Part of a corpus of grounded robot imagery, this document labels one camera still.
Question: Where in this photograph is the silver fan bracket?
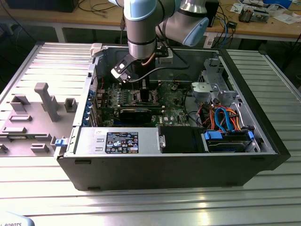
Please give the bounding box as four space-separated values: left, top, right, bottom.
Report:
190 81 219 104

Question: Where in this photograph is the blue wire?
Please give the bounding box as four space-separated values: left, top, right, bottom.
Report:
214 106 234 133

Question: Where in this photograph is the blue plastic clip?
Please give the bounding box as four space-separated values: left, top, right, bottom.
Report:
54 138 68 148

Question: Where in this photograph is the black box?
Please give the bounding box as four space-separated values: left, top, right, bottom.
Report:
7 0 76 13

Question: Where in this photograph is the black open PC case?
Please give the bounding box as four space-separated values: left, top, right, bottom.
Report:
53 43 291 192

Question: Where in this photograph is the red wire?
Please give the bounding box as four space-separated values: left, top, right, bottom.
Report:
92 74 106 91

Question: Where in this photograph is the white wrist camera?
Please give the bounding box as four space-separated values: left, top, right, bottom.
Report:
110 54 136 83
157 48 174 65

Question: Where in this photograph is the CPU socket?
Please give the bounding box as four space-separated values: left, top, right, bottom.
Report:
133 90 158 105

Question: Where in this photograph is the silver metal drive cage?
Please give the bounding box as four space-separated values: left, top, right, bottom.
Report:
198 58 237 95

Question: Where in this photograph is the wooden workbench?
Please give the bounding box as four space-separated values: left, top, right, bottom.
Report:
0 0 301 43

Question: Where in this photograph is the metal socket cover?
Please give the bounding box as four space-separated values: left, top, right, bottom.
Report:
150 81 169 104

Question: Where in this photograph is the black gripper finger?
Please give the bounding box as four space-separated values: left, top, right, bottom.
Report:
140 80 150 102

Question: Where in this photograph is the gray parts rack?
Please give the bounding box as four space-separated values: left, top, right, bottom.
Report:
0 82 78 157

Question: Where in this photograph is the white paper sheet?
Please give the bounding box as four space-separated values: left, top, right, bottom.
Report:
274 13 298 24

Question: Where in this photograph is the black tower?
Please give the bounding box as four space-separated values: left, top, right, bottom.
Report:
206 0 221 28

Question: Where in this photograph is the hard disk in blue carrier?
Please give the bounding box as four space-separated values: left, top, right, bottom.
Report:
201 129 256 153

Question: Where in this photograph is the copper coil heatsink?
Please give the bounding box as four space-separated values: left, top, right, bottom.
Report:
238 7 253 23

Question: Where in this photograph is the silver power supply with label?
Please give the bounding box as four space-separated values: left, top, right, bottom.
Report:
75 127 163 156

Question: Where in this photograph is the green motherboard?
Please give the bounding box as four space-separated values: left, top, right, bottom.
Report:
96 81 203 129

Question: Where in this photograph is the black wire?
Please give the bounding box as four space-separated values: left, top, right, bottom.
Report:
174 73 197 84
183 88 204 127

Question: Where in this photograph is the black camera cable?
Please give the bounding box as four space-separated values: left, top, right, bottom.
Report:
128 43 190 82

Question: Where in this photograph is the orange wire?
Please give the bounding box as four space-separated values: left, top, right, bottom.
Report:
231 110 243 132
206 109 216 130

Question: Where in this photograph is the silver metal box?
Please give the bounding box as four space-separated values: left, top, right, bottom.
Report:
253 8 270 24

